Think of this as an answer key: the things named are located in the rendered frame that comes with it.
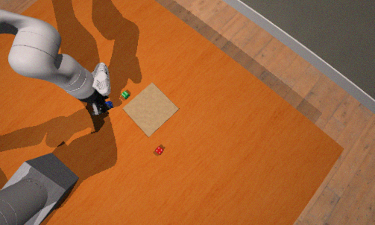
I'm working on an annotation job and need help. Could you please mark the blue die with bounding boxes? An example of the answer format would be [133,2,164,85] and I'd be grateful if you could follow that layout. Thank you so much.
[105,101,113,108]

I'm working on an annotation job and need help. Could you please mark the tan square mat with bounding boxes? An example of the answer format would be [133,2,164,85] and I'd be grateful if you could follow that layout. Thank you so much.
[122,83,179,137]

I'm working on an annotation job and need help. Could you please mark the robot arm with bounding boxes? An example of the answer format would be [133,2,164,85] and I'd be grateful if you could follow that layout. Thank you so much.
[0,9,110,225]

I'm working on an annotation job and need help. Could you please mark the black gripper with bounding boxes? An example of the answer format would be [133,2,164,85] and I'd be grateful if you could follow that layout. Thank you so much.
[77,90,111,116]

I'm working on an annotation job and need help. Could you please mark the red die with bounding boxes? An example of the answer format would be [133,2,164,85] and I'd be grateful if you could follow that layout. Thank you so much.
[155,146,163,155]

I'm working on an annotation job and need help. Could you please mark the green die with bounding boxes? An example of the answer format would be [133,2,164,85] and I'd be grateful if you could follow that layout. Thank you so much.
[121,91,130,99]

